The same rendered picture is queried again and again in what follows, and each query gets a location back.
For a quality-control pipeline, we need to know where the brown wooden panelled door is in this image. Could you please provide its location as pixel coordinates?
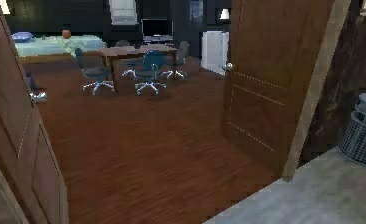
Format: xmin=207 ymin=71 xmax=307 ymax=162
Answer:
xmin=0 ymin=0 xmax=71 ymax=224

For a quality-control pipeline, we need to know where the grey mesh laundry basket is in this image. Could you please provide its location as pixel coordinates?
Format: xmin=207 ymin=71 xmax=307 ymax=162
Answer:
xmin=337 ymin=92 xmax=366 ymax=168

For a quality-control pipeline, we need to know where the brown wooden table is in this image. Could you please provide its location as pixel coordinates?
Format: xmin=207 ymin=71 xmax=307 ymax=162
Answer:
xmin=98 ymin=44 xmax=179 ymax=93

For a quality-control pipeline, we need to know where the blue swivel office chair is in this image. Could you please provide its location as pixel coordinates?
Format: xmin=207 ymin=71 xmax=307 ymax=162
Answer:
xmin=25 ymin=71 xmax=49 ymax=104
xmin=134 ymin=50 xmax=168 ymax=97
xmin=74 ymin=47 xmax=116 ymax=97

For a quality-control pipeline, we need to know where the grey swivel office chair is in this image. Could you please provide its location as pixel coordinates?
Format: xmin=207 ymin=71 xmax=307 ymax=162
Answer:
xmin=114 ymin=39 xmax=139 ymax=79
xmin=160 ymin=40 xmax=190 ymax=80

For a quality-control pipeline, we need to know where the framed wall picture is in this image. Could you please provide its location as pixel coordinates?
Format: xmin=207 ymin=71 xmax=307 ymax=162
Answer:
xmin=189 ymin=0 xmax=204 ymax=24

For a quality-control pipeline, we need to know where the brown wooden room door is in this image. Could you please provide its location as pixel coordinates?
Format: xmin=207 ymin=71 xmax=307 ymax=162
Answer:
xmin=221 ymin=0 xmax=353 ymax=183

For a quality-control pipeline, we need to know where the blue pillow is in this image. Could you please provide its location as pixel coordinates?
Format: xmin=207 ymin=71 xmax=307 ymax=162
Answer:
xmin=11 ymin=31 xmax=35 ymax=43

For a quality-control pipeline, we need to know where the white cabinet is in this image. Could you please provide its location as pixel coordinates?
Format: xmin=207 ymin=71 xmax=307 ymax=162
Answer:
xmin=200 ymin=30 xmax=231 ymax=76

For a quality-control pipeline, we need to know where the black television set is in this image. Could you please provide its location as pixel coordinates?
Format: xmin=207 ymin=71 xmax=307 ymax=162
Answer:
xmin=140 ymin=18 xmax=174 ymax=38

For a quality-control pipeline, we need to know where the bed with pale green cover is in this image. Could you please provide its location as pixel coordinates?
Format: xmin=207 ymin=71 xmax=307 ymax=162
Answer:
xmin=12 ymin=34 xmax=108 ymax=64

